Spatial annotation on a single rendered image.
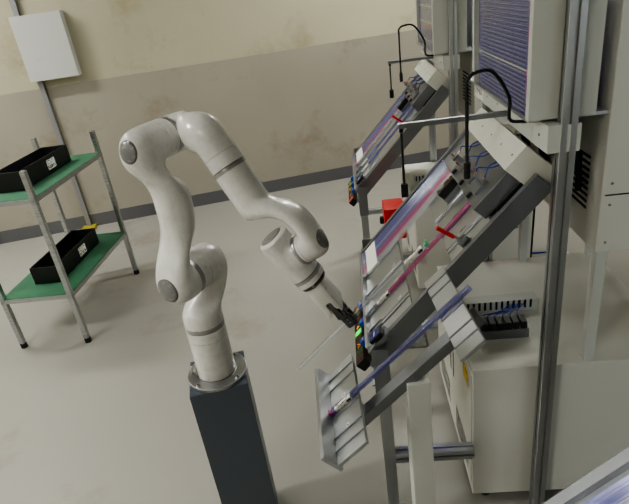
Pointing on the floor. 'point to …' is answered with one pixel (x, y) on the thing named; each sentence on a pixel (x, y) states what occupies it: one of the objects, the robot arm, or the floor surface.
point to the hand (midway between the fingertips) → (348, 317)
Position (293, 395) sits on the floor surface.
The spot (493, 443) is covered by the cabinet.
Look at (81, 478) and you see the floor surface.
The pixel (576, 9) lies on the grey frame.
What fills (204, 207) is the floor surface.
